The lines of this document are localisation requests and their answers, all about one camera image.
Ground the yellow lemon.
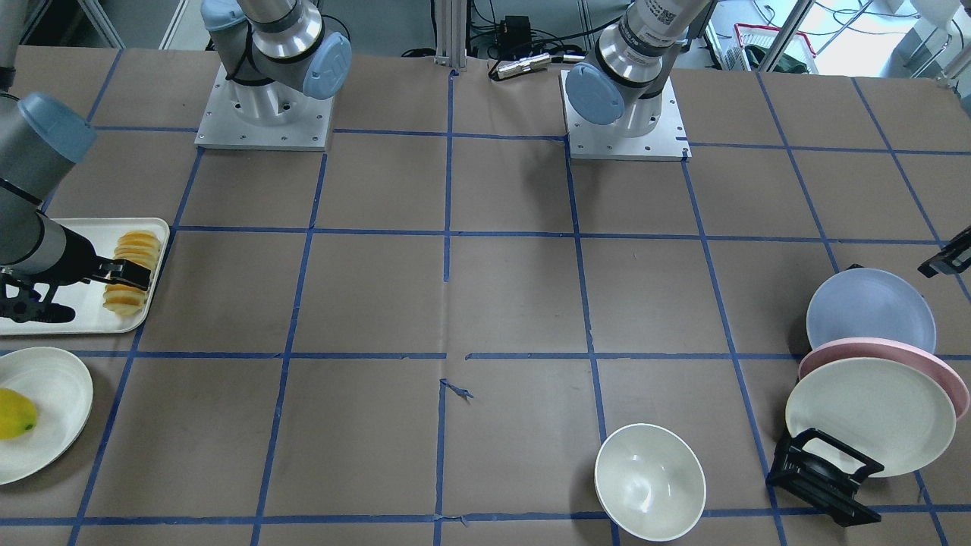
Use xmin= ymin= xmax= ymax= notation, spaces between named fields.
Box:
xmin=1 ymin=388 xmax=39 ymax=440

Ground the cream plate in rack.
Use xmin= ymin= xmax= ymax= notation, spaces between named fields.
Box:
xmin=786 ymin=357 xmax=957 ymax=478

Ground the cream bowl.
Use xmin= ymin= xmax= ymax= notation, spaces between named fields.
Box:
xmin=593 ymin=424 xmax=708 ymax=542

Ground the black dish rack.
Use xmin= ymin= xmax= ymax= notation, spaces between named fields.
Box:
xmin=766 ymin=264 xmax=885 ymax=528

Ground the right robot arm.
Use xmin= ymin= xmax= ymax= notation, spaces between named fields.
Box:
xmin=1 ymin=1 xmax=351 ymax=290

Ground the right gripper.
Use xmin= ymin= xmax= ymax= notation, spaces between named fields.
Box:
xmin=46 ymin=227 xmax=152 ymax=290

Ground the white tray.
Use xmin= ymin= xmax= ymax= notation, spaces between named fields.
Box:
xmin=1 ymin=218 xmax=170 ymax=337

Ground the aluminium frame post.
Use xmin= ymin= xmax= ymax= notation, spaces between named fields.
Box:
xmin=433 ymin=0 xmax=470 ymax=72

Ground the pink plate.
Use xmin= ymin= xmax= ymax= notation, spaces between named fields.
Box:
xmin=797 ymin=337 xmax=970 ymax=419

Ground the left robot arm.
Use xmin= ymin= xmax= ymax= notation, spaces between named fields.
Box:
xmin=563 ymin=1 xmax=712 ymax=125

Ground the cream plate with lemon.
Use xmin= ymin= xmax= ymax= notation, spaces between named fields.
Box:
xmin=1 ymin=347 xmax=93 ymax=486

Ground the blue plate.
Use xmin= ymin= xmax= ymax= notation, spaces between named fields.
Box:
xmin=806 ymin=267 xmax=938 ymax=353

